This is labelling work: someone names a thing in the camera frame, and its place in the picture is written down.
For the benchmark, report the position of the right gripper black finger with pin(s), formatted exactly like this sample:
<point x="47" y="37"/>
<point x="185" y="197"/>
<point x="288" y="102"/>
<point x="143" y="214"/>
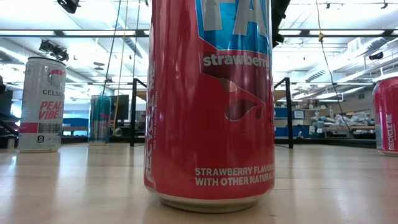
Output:
<point x="278" y="15"/>

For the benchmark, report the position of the blue silver Red Bull can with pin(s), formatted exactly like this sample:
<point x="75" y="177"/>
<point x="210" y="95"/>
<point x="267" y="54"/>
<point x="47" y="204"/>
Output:
<point x="100" y="118"/>

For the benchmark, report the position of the red Fanta strawberry can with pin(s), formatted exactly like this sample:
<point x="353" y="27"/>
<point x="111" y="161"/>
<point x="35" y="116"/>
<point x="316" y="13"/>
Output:
<point x="186" y="124"/>
<point x="387" y="118"/>

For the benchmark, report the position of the black rig crossbar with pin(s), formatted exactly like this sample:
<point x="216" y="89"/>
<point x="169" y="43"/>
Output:
<point x="58" y="33"/>

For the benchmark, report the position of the white framed sign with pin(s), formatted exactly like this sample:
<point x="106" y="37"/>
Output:
<point x="298" y="114"/>

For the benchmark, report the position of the white Celsius Peach Vibe can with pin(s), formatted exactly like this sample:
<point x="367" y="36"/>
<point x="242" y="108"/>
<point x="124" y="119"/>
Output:
<point x="37" y="102"/>

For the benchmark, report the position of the black monitor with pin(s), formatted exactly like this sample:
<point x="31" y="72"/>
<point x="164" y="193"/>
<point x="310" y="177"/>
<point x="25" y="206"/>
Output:
<point x="121" y="107"/>

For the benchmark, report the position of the blue panel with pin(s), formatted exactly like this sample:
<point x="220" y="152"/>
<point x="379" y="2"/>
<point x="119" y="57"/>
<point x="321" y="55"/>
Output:
<point x="75" y="122"/>

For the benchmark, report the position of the dark shelving unit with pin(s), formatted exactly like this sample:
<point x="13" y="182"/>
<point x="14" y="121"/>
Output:
<point x="6" y="105"/>

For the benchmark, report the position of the pile of white bags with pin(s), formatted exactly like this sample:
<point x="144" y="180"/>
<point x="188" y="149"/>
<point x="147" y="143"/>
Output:
<point x="351" y="119"/>

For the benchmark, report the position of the wooden workbench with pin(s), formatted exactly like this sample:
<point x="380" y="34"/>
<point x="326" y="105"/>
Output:
<point x="357" y="127"/>

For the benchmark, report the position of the black camera on mount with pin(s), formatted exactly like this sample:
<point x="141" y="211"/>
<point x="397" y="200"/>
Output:
<point x="54" y="51"/>

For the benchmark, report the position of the black security camera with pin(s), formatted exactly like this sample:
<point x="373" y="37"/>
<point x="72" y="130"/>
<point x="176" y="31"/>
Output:
<point x="376" y="56"/>

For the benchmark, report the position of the wooden shelf black metal frame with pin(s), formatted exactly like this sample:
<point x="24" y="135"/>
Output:
<point x="132" y="118"/>

